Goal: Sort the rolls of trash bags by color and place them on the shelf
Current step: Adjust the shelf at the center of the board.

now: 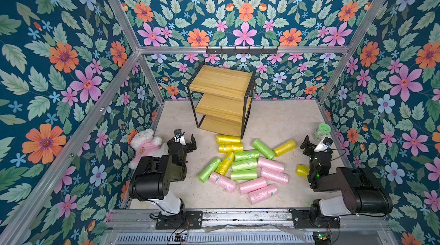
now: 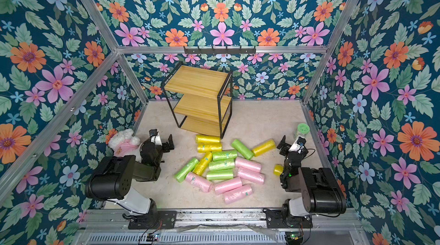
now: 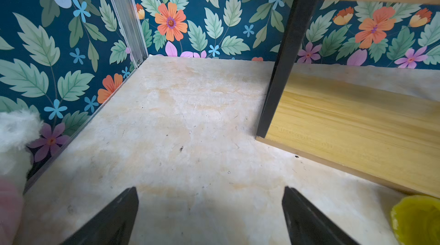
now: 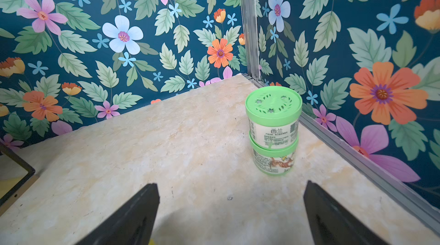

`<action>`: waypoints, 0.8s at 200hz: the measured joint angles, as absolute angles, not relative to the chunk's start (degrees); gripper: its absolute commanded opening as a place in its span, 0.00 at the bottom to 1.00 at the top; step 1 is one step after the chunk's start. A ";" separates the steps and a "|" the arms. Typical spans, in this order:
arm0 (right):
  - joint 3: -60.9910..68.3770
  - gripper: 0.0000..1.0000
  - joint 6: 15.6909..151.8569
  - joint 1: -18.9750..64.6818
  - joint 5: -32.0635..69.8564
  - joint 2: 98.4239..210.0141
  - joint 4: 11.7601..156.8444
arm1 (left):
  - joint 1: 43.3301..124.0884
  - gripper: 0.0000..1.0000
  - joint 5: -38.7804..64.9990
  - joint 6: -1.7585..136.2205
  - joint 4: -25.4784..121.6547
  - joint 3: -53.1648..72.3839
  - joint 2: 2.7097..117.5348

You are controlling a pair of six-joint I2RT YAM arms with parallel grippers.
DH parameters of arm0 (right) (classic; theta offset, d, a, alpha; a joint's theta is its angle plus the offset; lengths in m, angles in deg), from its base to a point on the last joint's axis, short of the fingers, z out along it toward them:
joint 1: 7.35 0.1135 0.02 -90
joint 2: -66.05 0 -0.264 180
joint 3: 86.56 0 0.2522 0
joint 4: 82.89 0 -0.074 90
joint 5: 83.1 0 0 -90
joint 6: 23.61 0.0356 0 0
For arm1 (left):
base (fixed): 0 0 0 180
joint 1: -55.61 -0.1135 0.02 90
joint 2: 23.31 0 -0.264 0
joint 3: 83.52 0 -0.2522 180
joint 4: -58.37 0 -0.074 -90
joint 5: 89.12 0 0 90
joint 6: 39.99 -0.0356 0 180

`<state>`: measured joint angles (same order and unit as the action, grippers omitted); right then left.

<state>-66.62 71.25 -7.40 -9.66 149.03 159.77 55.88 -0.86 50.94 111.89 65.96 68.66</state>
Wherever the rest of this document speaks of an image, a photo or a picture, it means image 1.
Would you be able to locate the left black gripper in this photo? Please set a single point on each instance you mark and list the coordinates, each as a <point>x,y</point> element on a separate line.
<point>184,145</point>

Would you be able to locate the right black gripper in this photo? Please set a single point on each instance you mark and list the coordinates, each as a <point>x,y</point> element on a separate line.
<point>312,147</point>

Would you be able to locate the green roll diagonal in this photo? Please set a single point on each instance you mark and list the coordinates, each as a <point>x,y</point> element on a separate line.
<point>263,149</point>
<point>208,170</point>

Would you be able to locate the green roll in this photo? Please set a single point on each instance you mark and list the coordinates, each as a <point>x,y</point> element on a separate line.
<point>244,165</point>
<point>246,155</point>
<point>249,174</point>

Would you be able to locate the wooden three-tier shelf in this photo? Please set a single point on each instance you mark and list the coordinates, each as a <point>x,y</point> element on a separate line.
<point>221,99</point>

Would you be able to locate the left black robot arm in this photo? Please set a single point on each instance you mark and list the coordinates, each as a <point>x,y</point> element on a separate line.
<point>156,165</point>

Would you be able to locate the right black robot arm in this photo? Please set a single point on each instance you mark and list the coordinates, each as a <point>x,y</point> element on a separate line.
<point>361,192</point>

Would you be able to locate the green lidded jar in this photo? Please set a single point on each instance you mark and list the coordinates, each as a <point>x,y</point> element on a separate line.
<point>321,131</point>

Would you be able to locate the yellow roll far right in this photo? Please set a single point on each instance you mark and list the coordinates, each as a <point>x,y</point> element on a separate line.
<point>302,170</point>

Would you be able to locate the yellow roll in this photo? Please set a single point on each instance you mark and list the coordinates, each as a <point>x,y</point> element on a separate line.
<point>230,147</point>
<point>302,170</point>
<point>225,139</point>

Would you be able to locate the white plush toy pink shirt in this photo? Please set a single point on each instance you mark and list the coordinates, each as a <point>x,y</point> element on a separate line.
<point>146,143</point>

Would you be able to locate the yellow roll right diagonal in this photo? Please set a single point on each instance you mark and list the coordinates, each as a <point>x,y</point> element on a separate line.
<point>285,147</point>

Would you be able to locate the yellow roll diagonal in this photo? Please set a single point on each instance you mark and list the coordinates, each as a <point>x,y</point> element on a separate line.
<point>285,147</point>
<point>225,163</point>

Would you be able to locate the yellow roll top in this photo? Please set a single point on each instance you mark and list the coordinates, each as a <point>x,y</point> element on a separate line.
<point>225,139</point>

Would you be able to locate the yellow roll diagonal middle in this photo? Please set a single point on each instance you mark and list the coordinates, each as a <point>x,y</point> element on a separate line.
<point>225,163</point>

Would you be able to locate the pink roll left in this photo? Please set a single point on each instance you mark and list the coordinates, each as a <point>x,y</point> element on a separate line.
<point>223,182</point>

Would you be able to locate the pink roll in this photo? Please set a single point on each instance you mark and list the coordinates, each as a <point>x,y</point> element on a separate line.
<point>223,182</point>
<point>275,176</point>
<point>270,164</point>
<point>252,185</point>
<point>263,194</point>

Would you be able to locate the pink roll middle right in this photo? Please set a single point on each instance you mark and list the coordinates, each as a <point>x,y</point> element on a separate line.
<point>275,176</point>

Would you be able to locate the pink roll upper right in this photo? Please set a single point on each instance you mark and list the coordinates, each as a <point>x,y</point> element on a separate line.
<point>270,164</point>

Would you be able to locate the pink roll centre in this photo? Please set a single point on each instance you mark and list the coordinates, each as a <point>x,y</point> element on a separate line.
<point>252,185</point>

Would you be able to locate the pink roll bottom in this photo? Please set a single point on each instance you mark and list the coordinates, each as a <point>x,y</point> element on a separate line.
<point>263,194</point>

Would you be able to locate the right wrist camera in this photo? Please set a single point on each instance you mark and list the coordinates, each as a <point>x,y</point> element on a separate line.
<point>322,147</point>

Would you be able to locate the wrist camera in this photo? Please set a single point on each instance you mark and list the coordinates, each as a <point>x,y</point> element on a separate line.
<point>322,147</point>
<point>179,138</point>

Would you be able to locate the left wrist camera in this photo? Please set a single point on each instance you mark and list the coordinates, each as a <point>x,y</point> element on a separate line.
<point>179,138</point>

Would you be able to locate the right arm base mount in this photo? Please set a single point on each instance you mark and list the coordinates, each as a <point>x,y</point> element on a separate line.
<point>313,218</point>

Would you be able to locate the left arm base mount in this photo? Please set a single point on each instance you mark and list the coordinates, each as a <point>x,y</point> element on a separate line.
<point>188,219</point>

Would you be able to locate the aluminium front rail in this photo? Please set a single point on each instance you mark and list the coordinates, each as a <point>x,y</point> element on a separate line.
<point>145,219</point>

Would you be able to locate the black wall hook rail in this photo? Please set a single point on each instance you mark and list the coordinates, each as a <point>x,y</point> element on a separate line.
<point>241,50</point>

